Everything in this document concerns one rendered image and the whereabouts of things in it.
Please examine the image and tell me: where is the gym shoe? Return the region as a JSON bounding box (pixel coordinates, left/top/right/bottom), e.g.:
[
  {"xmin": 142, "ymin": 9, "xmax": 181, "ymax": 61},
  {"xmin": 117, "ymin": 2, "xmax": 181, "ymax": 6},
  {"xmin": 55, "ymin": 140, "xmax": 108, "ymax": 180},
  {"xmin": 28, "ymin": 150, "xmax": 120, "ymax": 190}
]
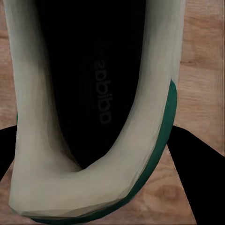
[{"xmin": 3, "ymin": 0, "xmax": 185, "ymax": 225}]

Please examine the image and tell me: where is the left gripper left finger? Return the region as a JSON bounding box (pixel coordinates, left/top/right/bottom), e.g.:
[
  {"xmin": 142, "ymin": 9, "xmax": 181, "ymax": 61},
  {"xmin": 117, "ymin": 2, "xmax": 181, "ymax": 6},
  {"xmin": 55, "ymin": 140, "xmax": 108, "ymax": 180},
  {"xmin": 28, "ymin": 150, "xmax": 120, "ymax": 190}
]
[{"xmin": 0, "ymin": 126, "xmax": 17, "ymax": 181}]

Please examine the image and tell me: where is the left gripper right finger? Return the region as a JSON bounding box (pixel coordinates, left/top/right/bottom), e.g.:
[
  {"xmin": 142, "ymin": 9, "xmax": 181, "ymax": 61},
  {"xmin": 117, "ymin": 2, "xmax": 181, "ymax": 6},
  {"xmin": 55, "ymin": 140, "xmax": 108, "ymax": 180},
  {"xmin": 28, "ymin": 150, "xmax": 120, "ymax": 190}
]
[{"xmin": 166, "ymin": 125, "xmax": 225, "ymax": 225}]

